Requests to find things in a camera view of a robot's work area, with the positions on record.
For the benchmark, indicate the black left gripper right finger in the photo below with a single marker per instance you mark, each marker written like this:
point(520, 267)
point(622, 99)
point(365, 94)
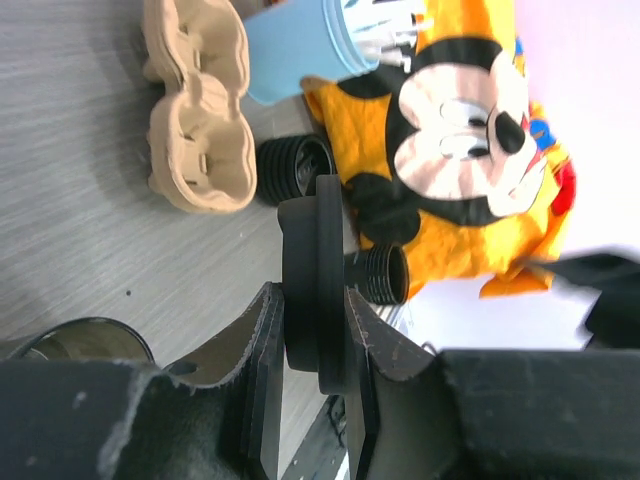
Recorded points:
point(485, 414)

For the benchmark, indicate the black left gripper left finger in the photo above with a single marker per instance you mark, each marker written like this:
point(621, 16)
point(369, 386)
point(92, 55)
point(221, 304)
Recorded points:
point(213, 414)

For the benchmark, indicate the black coffee cup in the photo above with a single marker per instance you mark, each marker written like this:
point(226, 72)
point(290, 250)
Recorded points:
point(80, 339)
point(380, 274)

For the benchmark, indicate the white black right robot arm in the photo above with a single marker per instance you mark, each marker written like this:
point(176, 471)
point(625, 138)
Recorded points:
point(595, 296)

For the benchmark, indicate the orange cartoon print cloth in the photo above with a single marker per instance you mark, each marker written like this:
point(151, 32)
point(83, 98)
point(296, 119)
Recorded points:
point(452, 160)

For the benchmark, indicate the black ribbed cup lid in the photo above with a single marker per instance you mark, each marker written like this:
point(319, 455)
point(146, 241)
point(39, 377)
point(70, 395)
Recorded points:
point(287, 167)

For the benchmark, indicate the brown pulp cup carrier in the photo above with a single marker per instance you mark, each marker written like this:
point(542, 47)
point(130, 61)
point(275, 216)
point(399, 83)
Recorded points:
point(202, 150)

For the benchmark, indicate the light blue straw cup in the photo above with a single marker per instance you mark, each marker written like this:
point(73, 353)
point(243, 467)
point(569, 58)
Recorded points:
point(328, 40)

